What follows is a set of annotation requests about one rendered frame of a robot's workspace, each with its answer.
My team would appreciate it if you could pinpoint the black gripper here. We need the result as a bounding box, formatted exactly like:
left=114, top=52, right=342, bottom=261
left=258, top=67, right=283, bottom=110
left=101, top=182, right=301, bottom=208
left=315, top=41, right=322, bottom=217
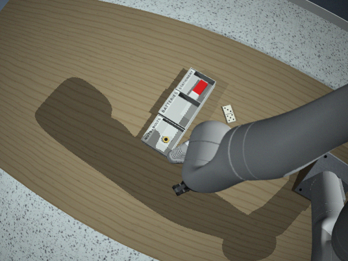
left=172, top=181, right=191, bottom=196

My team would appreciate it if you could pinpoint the red and white eraser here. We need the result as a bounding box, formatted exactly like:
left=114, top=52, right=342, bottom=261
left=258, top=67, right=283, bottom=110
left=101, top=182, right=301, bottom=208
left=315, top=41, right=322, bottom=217
left=189, top=80, right=208, bottom=100

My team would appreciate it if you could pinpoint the grey rack of bins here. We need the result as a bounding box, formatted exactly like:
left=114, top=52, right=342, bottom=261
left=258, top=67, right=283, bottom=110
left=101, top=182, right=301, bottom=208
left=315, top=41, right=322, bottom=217
left=141, top=68, right=216, bottom=158

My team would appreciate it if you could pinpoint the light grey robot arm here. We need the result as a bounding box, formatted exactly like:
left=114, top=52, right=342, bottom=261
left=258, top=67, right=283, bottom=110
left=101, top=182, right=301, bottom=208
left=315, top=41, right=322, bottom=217
left=167, top=84, right=348, bottom=261

